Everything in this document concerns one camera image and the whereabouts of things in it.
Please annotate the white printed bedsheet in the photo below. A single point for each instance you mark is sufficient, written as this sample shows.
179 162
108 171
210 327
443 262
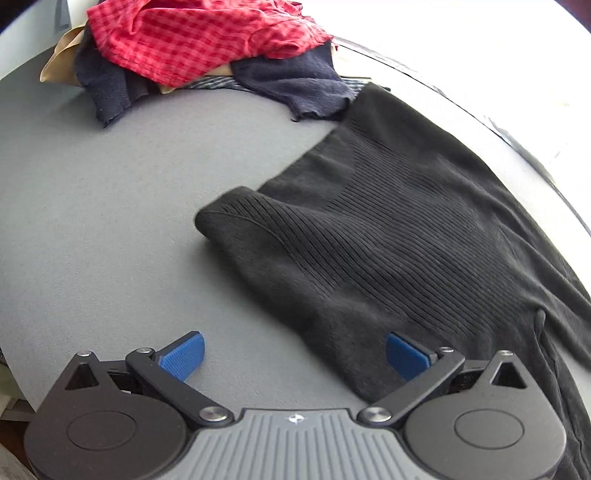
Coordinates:
461 46

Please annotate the blue plaid shirt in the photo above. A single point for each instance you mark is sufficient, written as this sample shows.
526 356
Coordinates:
212 84

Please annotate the beige cloth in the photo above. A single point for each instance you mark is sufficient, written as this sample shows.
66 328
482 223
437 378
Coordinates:
60 60

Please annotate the dark grey knit sweater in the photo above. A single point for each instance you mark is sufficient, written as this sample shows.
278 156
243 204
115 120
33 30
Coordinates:
392 230

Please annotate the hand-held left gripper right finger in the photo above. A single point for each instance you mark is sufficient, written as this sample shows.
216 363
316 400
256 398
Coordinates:
408 357

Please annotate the red checked shirt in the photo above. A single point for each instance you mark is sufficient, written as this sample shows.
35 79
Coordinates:
194 37

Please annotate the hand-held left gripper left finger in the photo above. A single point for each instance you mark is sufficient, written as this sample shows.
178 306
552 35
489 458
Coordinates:
182 355

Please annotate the navy knit sweater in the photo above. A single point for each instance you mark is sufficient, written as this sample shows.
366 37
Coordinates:
295 78

